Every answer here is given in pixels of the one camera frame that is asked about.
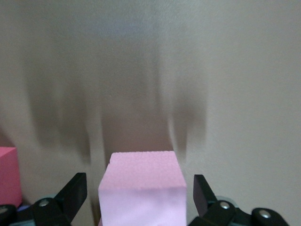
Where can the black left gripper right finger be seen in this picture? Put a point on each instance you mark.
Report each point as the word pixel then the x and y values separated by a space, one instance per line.
pixel 211 212

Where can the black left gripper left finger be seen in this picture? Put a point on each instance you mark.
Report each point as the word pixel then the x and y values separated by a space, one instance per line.
pixel 70 200

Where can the red foam cube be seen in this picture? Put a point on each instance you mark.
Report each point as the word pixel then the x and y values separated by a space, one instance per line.
pixel 8 176

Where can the pink foam cube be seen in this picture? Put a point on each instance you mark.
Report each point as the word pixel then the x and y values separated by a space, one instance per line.
pixel 141 188

